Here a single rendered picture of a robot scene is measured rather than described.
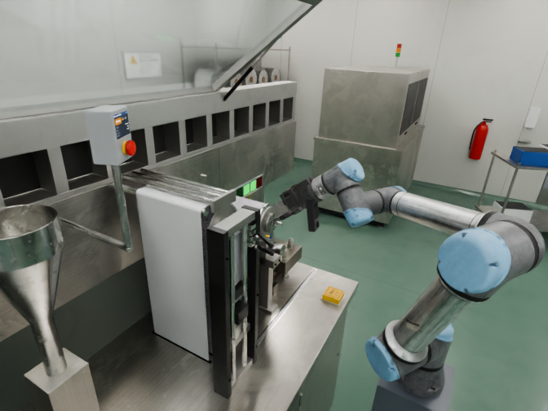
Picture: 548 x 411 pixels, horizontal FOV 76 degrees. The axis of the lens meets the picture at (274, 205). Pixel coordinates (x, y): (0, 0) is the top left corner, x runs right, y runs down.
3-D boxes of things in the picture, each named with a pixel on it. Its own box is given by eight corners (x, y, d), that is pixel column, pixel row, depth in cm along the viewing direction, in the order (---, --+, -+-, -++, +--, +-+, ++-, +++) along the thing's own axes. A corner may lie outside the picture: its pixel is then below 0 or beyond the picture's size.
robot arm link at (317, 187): (338, 190, 112) (329, 198, 105) (328, 196, 115) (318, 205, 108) (326, 170, 112) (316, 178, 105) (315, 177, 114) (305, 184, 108)
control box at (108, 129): (127, 166, 65) (119, 112, 61) (92, 165, 65) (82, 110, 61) (142, 156, 72) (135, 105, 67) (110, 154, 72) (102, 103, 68)
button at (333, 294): (338, 305, 139) (338, 300, 138) (321, 298, 142) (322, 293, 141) (343, 295, 144) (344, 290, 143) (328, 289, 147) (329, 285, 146)
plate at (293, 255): (285, 275, 144) (285, 262, 141) (207, 248, 161) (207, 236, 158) (301, 257, 157) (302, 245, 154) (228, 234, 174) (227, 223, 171)
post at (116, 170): (127, 250, 76) (113, 161, 67) (122, 248, 76) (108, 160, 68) (134, 247, 77) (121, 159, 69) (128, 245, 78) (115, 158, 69)
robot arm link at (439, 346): (454, 360, 104) (466, 324, 98) (422, 377, 98) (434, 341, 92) (422, 333, 113) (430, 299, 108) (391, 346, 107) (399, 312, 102)
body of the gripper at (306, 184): (287, 189, 121) (314, 173, 114) (301, 210, 122) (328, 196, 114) (276, 196, 115) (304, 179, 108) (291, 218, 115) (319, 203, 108)
